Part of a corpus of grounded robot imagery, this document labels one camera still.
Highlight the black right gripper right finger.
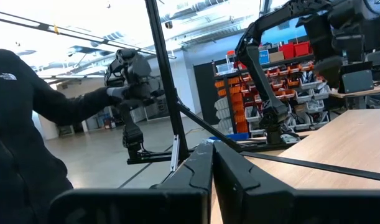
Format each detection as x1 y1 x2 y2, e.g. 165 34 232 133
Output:
213 141 380 224

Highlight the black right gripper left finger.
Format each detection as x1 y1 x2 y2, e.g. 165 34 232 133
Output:
48 141 214 224

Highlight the red storage bin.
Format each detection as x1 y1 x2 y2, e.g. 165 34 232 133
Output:
279 43 295 60
294 41 312 57

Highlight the storage rack with bins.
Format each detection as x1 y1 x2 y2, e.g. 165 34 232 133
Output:
213 40 332 138

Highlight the wooden desk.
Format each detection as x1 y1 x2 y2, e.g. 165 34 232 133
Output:
329 83 380 110

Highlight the person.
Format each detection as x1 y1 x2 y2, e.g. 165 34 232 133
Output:
0 48 130 224

